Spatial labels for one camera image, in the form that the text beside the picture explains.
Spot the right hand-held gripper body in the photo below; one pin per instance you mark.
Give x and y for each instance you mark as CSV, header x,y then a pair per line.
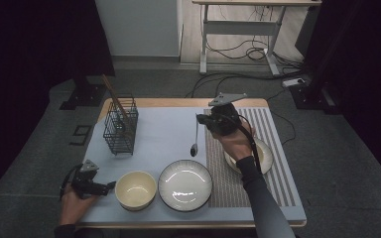
x,y
226,119

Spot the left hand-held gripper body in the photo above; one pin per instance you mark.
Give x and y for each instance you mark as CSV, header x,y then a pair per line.
x,y
84,185

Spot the white plate with dark rim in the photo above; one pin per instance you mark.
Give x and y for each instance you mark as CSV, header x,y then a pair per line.
x,y
230,168
185,185

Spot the brown wooden chopstick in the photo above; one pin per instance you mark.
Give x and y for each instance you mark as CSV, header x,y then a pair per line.
x,y
108,86
116,100

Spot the person's left hand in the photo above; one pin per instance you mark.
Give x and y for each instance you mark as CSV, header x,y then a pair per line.
x,y
72,208

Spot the person's right hand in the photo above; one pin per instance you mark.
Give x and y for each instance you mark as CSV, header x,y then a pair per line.
x,y
239,143

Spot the light blue table mat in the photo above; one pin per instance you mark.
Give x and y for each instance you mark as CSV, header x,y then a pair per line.
x,y
168,132

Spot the striped placemat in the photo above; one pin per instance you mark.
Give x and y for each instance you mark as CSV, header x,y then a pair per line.
x,y
221,185

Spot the white power strip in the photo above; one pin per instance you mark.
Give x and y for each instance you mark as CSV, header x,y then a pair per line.
x,y
293,82

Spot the black stand base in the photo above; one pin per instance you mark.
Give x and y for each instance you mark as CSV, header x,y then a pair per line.
x,y
86,95
311,99

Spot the white standing desk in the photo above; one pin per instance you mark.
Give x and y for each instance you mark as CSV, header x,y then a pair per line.
x,y
238,28

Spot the white cabinet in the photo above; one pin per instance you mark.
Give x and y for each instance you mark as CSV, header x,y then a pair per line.
x,y
139,26

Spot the dark curtain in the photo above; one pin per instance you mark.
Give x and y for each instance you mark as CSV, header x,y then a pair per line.
x,y
29,49
367,66

